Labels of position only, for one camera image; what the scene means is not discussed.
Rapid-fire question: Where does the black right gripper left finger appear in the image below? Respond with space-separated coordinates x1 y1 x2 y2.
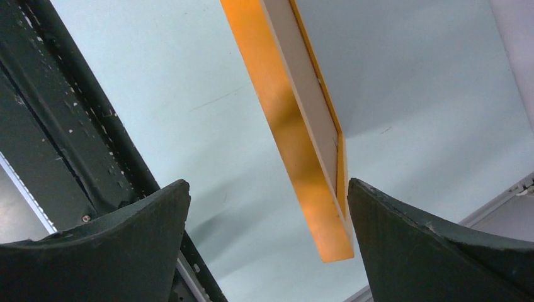
1 180 191 301

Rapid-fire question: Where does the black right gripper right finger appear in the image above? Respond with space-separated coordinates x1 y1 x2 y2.
348 177 534 302

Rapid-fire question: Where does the orange wooden picture frame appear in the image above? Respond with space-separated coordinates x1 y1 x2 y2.
222 1 355 262

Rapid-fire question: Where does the colourful printed photo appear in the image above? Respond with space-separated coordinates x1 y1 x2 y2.
262 1 341 194

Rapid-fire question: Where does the aluminium front rail frame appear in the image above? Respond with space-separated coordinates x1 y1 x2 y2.
342 171 534 302

